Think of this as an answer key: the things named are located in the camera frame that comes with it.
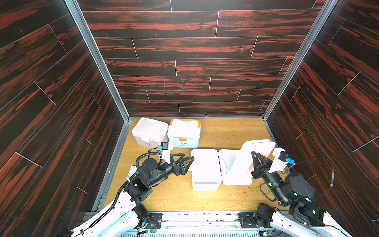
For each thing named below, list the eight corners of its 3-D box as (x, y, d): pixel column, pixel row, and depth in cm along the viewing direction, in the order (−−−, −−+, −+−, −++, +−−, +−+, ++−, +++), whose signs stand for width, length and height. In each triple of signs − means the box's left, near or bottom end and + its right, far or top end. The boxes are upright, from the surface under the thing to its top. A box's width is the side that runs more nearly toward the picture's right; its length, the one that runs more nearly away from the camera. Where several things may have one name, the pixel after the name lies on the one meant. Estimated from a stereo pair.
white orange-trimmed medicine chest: (169, 149, 103) (167, 136, 91) (171, 132, 113) (169, 118, 101) (200, 149, 103) (201, 136, 91) (199, 132, 113) (200, 118, 101)
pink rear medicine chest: (135, 145, 104) (129, 133, 93) (146, 129, 113) (141, 116, 102) (163, 153, 100) (160, 141, 89) (171, 136, 109) (169, 123, 98)
